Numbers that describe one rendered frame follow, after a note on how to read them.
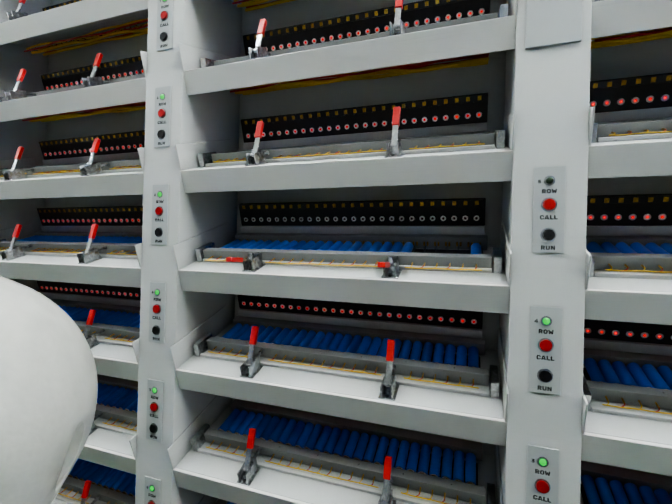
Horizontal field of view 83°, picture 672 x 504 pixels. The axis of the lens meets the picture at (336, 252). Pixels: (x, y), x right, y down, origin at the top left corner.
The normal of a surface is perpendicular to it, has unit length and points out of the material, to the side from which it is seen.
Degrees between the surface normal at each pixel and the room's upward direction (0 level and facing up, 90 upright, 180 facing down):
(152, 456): 90
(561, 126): 90
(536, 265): 90
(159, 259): 90
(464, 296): 109
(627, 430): 19
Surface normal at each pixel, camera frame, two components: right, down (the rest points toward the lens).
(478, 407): -0.08, -0.95
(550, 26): -0.33, -0.01
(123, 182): -0.33, 0.32
